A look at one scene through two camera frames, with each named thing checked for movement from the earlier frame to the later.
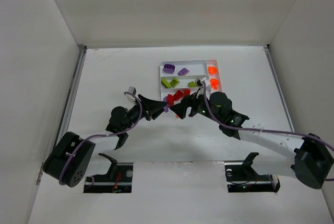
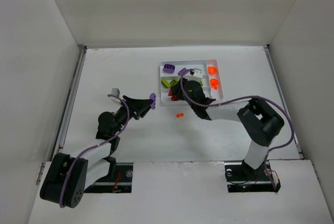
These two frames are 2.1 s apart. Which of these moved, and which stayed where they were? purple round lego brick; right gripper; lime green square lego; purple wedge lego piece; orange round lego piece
Moved: right gripper
Stayed: lime green square lego; purple round lego brick; orange round lego piece; purple wedge lego piece
